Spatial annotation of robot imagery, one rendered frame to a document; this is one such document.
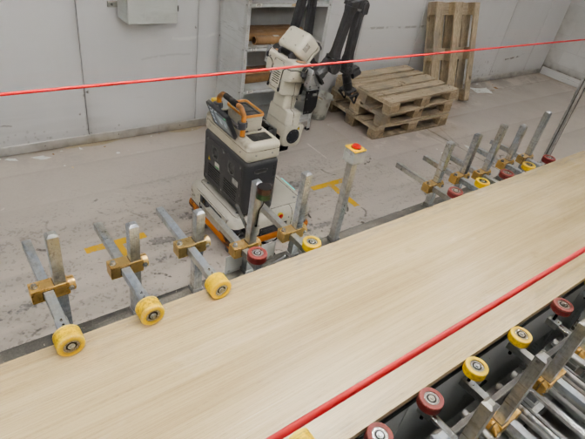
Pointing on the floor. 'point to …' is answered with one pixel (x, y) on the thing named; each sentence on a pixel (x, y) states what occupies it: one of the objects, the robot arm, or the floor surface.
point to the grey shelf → (264, 94)
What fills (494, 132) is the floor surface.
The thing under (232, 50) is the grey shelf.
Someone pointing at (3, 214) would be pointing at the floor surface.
